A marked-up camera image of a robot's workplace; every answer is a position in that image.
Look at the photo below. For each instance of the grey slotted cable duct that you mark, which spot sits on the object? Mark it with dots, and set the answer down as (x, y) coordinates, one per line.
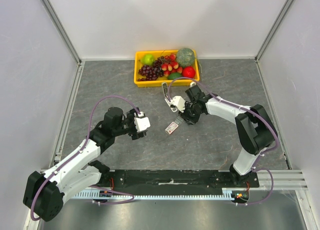
(99, 195)

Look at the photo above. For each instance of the green pear fruit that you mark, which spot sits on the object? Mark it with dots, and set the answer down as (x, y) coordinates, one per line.
(147, 59)

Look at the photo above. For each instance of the green lime fruit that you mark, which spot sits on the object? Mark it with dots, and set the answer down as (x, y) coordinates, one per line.
(173, 76)

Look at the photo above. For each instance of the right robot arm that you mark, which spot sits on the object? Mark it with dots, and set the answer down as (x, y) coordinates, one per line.
(255, 129)

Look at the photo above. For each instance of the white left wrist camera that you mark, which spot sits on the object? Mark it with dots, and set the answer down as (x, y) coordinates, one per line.
(141, 121)

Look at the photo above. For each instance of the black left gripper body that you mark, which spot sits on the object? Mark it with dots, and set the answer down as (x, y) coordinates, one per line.
(129, 125)

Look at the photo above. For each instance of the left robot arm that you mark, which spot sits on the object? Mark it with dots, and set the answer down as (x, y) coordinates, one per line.
(46, 193)

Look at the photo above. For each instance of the yellow plastic tray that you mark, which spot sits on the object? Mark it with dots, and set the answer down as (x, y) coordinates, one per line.
(182, 81)

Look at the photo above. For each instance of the aluminium frame rail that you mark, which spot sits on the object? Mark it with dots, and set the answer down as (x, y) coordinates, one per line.
(284, 179)

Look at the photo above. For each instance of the red strawberry cluster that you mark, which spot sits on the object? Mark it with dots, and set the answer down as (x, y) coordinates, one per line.
(169, 64)

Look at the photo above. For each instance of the red white staple box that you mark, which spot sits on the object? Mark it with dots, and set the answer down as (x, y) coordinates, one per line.
(173, 125)

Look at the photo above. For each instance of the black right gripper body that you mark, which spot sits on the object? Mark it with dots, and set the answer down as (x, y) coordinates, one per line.
(186, 117)

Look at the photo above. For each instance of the dark purple grape bunch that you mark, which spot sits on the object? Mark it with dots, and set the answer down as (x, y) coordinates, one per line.
(150, 72)

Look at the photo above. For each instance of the green netted melon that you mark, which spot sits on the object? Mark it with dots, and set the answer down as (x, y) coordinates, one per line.
(185, 57)

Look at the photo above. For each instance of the green white stapler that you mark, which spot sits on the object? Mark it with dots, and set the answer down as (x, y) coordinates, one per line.
(165, 93)

